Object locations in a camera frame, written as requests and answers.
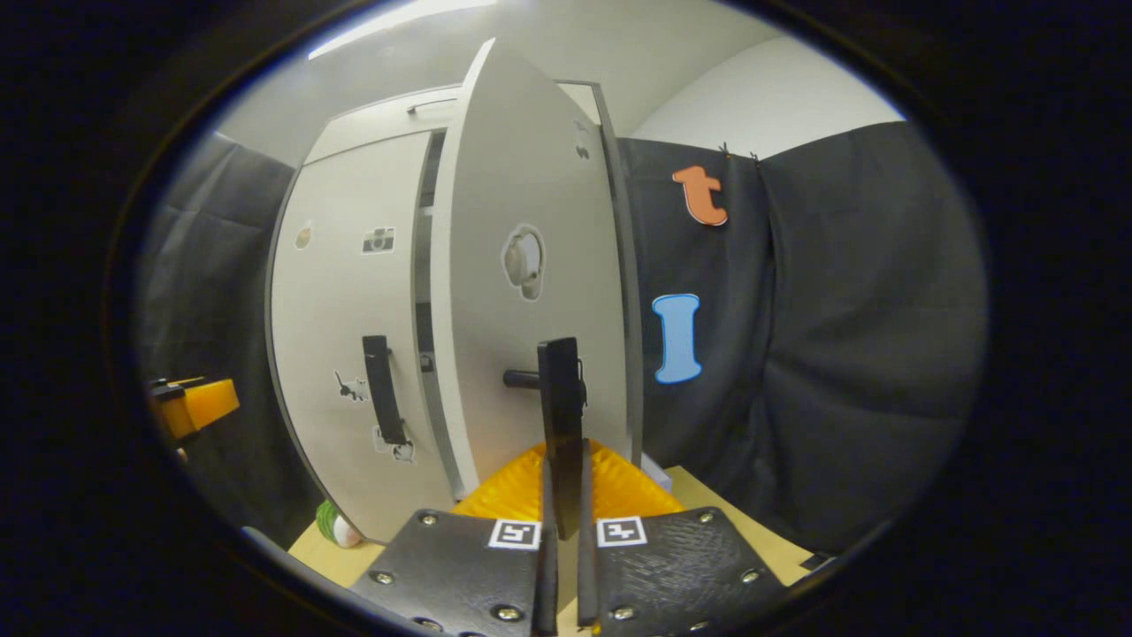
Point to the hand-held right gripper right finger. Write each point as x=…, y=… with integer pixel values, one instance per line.
x=587, y=584

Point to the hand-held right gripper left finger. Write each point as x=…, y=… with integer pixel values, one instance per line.
x=546, y=584

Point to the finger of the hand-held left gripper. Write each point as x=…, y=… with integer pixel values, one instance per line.
x=208, y=402

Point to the grey double-door shoe cabinet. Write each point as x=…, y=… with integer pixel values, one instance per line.
x=622, y=265

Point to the green white plush toy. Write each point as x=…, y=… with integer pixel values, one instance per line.
x=334, y=524

